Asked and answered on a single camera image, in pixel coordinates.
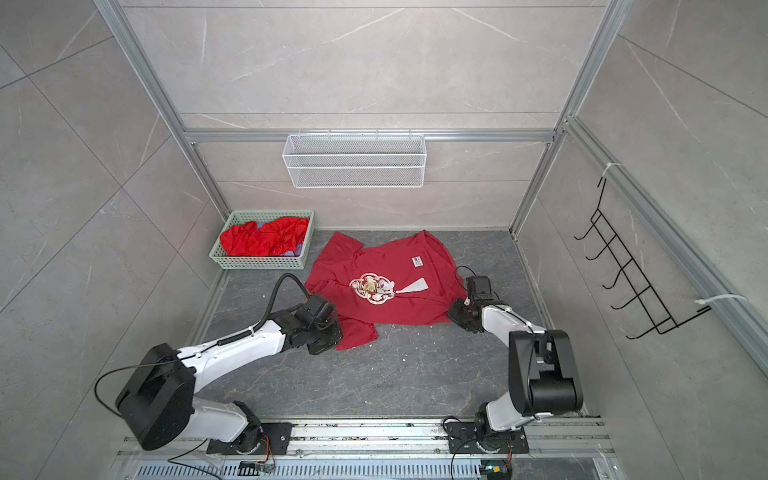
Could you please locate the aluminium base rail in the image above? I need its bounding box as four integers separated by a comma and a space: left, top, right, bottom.
106, 417, 626, 479

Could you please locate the green circuit board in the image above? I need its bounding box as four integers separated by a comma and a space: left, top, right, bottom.
479, 460, 512, 480

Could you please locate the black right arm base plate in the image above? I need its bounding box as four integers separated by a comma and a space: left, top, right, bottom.
441, 417, 529, 455

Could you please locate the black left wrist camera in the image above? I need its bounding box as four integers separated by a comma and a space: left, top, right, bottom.
304, 295, 337, 330

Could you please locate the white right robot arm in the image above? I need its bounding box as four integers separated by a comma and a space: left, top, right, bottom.
448, 299, 584, 437

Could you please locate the dark red printed t-shirt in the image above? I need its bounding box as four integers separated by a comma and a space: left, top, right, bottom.
305, 231, 467, 351

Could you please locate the white wire mesh wall basket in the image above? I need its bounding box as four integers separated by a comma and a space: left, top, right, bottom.
282, 133, 428, 189

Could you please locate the bright red t-shirt in basket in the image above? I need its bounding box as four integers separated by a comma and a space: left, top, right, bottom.
219, 216, 310, 257

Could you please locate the light green perforated plastic basket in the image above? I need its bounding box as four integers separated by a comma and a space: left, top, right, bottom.
209, 210, 315, 270

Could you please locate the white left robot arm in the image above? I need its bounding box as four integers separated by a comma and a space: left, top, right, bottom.
115, 315, 343, 454

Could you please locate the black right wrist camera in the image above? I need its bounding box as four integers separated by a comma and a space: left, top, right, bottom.
466, 275, 495, 302

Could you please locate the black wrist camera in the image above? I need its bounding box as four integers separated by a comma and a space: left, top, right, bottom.
466, 275, 495, 302
304, 295, 337, 330

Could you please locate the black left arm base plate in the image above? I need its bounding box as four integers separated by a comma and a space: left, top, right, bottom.
206, 422, 293, 456

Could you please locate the black wire wall hook rack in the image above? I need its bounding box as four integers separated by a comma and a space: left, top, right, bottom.
573, 178, 713, 340

